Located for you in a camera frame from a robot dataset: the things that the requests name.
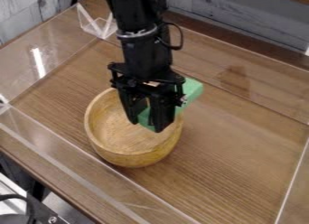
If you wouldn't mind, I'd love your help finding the black cable lower left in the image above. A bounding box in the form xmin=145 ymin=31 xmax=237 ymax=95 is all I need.
xmin=0 ymin=193 xmax=46 ymax=224

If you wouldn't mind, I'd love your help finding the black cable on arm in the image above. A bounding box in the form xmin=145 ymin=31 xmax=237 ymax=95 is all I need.
xmin=156 ymin=21 xmax=185 ymax=51

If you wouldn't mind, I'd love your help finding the brown wooden bowl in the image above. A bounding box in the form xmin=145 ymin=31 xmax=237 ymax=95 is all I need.
xmin=83 ymin=89 xmax=184 ymax=168

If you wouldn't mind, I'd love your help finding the clear acrylic tray wall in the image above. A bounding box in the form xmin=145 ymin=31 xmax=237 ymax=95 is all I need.
xmin=0 ymin=103 xmax=201 ymax=224

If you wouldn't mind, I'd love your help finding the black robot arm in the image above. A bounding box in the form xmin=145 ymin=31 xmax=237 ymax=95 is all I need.
xmin=107 ymin=0 xmax=186 ymax=133

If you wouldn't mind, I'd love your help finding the green rectangular block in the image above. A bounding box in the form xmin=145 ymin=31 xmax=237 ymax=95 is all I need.
xmin=138 ymin=78 xmax=204 ymax=131

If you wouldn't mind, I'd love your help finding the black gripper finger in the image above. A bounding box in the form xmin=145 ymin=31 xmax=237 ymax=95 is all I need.
xmin=149 ymin=92 xmax=176 ymax=133
xmin=118 ymin=89 xmax=148 ymax=125

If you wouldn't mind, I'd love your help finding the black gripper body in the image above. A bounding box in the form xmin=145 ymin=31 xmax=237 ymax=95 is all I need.
xmin=109 ymin=25 xmax=185 ymax=107

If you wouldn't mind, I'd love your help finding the clear acrylic corner bracket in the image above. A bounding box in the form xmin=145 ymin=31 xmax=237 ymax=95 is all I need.
xmin=77 ymin=4 xmax=118 ymax=40

